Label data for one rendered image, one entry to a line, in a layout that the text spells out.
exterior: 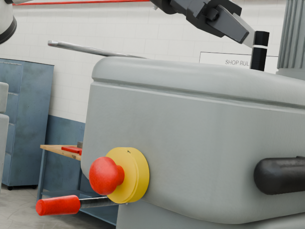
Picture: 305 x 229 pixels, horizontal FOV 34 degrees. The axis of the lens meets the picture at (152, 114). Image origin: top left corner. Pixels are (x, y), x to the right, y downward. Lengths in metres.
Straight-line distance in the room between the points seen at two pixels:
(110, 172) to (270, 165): 0.16
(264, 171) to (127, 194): 0.15
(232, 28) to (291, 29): 0.21
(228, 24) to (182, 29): 5.74
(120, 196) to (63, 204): 0.10
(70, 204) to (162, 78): 0.20
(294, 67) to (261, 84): 0.38
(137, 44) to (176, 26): 0.71
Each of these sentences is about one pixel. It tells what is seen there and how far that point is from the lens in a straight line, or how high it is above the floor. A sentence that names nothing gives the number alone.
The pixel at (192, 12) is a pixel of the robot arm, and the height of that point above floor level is 1.97.
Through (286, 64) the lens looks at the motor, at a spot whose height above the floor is 1.93.
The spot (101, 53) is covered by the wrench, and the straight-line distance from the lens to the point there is 0.64.
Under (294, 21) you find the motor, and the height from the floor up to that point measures 2.00.
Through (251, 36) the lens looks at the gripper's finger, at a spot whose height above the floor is 1.95.
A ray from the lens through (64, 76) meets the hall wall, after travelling 8.14.
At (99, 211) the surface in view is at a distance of 6.47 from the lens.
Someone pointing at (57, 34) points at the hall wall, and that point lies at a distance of 8.41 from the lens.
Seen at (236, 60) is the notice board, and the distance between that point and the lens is 5.87.
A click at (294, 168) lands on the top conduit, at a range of 0.50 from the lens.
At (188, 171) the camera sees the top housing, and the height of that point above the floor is 1.78.
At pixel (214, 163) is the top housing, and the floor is 1.79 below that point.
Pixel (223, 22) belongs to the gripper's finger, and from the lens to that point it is 0.71.
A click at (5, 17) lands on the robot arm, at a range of 0.86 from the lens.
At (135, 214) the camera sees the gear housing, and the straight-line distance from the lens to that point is 0.69.
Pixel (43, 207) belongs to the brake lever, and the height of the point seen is 1.70.
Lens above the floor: 1.86
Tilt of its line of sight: 3 degrees down
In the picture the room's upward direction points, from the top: 8 degrees clockwise
